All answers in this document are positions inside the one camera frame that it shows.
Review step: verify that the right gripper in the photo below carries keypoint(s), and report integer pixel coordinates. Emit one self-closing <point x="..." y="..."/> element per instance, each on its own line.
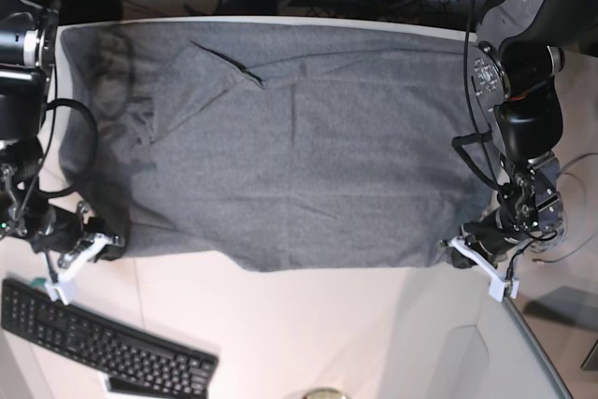
<point x="64" y="232"/>

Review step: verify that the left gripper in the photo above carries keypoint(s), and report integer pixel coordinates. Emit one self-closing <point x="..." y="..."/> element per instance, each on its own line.
<point x="492" y="237"/>

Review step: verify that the grey t-shirt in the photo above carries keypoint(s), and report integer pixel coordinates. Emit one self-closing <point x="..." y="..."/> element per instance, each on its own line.
<point x="282" y="146"/>

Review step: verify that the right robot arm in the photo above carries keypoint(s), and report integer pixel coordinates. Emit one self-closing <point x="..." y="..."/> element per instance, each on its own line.
<point x="28" y="34"/>

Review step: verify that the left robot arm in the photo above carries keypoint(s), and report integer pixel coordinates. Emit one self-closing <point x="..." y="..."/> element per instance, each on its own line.
<point x="509" y="71"/>

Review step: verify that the green tape roll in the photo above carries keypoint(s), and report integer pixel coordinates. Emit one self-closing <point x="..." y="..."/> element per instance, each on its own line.
<point x="38" y="284"/>

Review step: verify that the black keyboard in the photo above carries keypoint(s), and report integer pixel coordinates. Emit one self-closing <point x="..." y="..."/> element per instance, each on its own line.
<point x="150" y="364"/>

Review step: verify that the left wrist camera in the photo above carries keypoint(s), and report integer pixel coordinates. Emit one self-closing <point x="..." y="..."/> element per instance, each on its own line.
<point x="501" y="288"/>

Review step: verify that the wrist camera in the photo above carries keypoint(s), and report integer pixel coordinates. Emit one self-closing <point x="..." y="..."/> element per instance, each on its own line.
<point x="501" y="288"/>
<point x="64" y="292"/>

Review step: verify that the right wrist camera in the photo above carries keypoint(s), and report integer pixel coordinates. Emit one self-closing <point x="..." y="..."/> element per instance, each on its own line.
<point x="64" y="292"/>

